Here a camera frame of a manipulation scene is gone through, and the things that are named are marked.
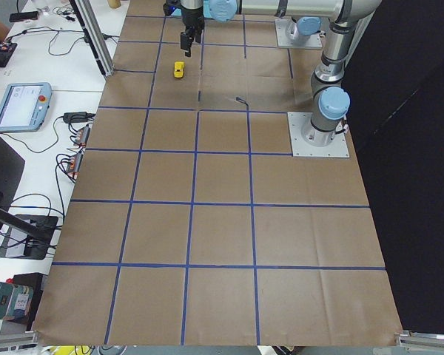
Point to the blue teach pendant tablet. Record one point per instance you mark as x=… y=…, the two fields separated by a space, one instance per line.
x=24 y=106

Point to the yellow beetle toy car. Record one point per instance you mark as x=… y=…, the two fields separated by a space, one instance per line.
x=178 y=69

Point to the black power adapter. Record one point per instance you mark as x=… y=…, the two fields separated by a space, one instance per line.
x=75 y=117

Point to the green box device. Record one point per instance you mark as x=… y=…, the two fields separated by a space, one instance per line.
x=14 y=301

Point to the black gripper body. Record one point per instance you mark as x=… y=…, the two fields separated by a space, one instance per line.
x=192 y=16

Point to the aluminium frame post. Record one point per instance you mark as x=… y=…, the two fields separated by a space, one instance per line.
x=92 y=32

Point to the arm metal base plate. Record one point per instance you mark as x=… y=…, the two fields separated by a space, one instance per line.
x=308 y=142
x=301 y=34

